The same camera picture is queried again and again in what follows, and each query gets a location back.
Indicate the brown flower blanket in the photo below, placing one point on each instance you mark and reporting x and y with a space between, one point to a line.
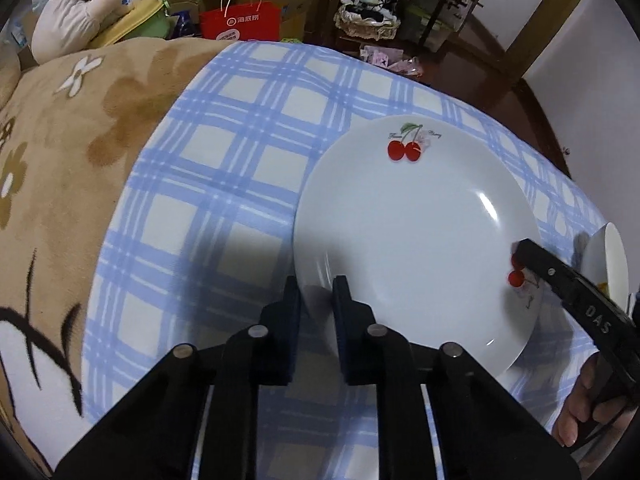
100 135

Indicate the dark blue packet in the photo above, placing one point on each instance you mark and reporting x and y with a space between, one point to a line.
186 25

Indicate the person's right hand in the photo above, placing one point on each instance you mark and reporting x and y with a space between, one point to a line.
575 405

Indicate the clear plastic storage box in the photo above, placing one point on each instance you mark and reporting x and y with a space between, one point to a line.
412 25

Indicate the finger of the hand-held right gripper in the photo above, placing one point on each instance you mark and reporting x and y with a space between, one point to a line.
575 295

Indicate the pink printed packet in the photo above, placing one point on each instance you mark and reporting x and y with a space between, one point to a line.
406 67
375 56

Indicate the yellow green cushion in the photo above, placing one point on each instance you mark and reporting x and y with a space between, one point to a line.
140 20

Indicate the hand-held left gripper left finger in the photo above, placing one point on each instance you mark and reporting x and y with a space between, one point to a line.
292 335

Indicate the blue plaid cloth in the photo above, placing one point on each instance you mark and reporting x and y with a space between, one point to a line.
225 185

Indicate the large white bowl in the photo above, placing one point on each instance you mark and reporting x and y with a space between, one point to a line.
612 260

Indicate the wicker basket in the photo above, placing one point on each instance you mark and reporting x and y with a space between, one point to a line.
367 30

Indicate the cardboard box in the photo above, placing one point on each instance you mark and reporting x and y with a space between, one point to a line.
295 15

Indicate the large white cherry plate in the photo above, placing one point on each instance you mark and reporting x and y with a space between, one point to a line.
410 240

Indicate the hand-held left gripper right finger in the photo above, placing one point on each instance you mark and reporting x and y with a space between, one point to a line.
345 340

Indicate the wooden door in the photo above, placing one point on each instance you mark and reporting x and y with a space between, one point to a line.
560 25

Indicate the pink white plush toy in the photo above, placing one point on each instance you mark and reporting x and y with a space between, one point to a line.
65 25

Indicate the small black side table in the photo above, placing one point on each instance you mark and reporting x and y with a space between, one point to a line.
435 25

